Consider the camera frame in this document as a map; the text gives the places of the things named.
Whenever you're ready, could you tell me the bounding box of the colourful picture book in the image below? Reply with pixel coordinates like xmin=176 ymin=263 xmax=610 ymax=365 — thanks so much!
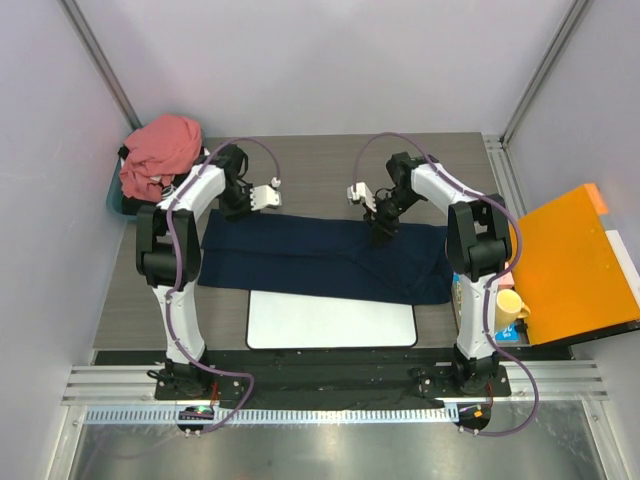
xmin=451 ymin=273 xmax=526 ymax=342

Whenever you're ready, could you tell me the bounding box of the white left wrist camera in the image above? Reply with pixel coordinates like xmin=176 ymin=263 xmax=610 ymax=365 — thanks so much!
xmin=249 ymin=185 xmax=282 ymax=211

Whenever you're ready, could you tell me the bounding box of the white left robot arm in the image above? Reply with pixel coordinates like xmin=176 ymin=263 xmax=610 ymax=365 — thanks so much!
xmin=136 ymin=142 xmax=256 ymax=400

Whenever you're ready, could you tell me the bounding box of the pink cube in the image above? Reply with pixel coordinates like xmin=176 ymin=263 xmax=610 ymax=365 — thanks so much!
xmin=498 ymin=272 xmax=515 ymax=290

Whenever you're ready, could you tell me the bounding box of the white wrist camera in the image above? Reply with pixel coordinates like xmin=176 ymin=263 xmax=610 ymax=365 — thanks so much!
xmin=347 ymin=182 xmax=377 ymax=213
xmin=249 ymin=185 xmax=282 ymax=211

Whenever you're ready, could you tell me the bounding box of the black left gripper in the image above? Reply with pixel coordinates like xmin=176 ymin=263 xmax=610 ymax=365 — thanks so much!
xmin=218 ymin=184 xmax=260 ymax=224

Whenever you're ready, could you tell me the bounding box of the grey white panel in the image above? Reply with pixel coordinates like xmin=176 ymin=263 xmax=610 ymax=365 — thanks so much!
xmin=599 ymin=213 xmax=640 ymax=303

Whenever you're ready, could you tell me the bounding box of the white slotted cable duct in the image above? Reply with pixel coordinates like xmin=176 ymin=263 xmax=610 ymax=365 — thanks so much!
xmin=84 ymin=405 xmax=459 ymax=427

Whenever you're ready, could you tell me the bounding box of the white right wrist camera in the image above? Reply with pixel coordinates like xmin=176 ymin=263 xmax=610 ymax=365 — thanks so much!
xmin=347 ymin=182 xmax=377 ymax=213

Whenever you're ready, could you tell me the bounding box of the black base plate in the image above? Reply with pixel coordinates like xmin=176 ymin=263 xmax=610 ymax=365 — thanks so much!
xmin=147 ymin=348 xmax=511 ymax=410

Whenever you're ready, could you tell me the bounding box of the pink crumpled t-shirt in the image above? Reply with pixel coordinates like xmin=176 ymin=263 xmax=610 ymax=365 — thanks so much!
xmin=119 ymin=114 xmax=202 ymax=203

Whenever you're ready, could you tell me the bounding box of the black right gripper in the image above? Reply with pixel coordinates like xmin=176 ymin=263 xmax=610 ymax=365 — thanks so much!
xmin=362 ymin=189 xmax=421 ymax=247

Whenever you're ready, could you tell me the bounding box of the white mat with black border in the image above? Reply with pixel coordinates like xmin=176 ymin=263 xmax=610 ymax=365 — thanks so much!
xmin=246 ymin=291 xmax=418 ymax=350

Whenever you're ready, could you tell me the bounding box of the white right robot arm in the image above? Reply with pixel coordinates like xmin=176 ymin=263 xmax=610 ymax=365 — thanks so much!
xmin=365 ymin=152 xmax=512 ymax=395

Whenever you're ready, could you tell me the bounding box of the yellow mug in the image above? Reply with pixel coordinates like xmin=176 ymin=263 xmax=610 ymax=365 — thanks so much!
xmin=495 ymin=289 xmax=531 ymax=330

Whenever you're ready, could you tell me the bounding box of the teal laundry basket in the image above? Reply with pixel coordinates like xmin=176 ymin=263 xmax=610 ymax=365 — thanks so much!
xmin=106 ymin=145 xmax=146 ymax=222

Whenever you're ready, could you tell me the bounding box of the orange board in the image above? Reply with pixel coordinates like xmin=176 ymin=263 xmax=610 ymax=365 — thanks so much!
xmin=513 ymin=183 xmax=639 ymax=345

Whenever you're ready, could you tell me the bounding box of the navy blue t-shirt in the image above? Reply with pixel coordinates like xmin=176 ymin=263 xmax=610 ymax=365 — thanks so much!
xmin=198 ymin=211 xmax=453 ymax=305

